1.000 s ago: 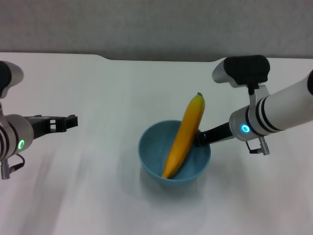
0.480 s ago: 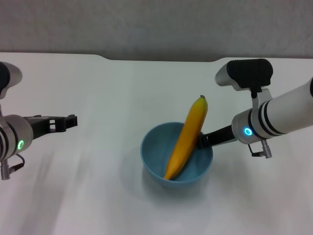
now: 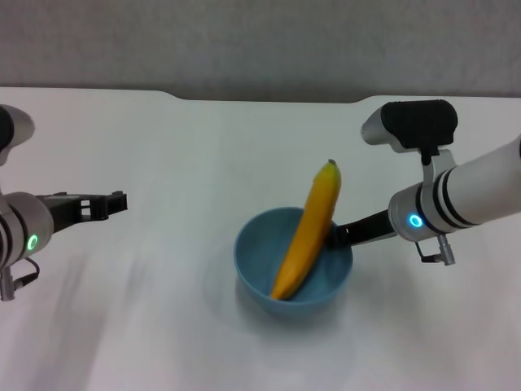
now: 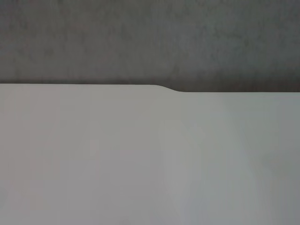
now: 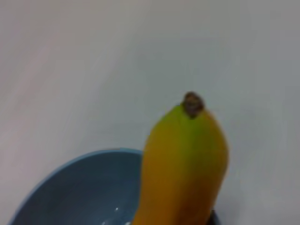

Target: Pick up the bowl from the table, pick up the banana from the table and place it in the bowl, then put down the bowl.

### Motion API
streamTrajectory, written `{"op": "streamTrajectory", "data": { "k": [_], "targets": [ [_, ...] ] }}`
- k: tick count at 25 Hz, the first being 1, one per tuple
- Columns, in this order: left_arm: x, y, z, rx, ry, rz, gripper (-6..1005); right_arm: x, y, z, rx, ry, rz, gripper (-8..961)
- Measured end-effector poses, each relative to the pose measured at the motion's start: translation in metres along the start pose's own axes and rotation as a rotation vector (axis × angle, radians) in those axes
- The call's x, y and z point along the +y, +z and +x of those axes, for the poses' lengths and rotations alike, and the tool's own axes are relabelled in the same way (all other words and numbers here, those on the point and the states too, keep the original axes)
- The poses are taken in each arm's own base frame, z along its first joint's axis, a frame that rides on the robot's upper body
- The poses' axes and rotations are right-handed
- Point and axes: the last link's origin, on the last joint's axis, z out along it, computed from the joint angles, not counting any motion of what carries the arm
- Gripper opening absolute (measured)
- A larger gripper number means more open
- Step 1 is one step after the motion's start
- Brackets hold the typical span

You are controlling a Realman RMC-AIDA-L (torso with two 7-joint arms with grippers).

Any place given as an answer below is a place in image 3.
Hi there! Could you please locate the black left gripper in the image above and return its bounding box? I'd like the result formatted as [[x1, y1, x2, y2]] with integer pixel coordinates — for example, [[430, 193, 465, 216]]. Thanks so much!
[[35, 190, 129, 234]]

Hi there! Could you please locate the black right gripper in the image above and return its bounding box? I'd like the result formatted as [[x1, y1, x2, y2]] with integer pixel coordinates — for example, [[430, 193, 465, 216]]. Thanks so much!
[[325, 208, 396, 250]]

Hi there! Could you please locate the yellow banana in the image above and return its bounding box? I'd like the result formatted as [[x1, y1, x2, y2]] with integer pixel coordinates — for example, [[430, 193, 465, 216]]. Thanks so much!
[[270, 158, 342, 301]]

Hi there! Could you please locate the blue bowl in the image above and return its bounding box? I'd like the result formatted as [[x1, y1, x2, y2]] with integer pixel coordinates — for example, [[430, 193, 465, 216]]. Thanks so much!
[[233, 206, 353, 314]]

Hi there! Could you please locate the right arm cable with connector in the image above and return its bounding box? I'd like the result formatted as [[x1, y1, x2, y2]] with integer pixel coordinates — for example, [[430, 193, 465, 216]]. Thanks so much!
[[414, 234, 458, 267]]

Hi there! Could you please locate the arm cable with connector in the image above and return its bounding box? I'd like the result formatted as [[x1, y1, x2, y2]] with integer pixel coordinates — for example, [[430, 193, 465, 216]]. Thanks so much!
[[414, 234, 458, 267], [0, 258, 41, 302]]

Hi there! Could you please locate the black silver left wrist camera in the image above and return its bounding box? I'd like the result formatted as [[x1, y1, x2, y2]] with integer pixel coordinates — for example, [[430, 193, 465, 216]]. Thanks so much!
[[0, 104, 36, 166]]

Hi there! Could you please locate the silver right camera bracket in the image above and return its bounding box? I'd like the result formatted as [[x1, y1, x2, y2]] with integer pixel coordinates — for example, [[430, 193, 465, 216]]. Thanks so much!
[[421, 148, 458, 185]]

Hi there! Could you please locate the left arm cable with connector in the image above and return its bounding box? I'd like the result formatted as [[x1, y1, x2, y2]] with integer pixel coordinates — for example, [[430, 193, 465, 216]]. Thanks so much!
[[0, 258, 41, 302]]

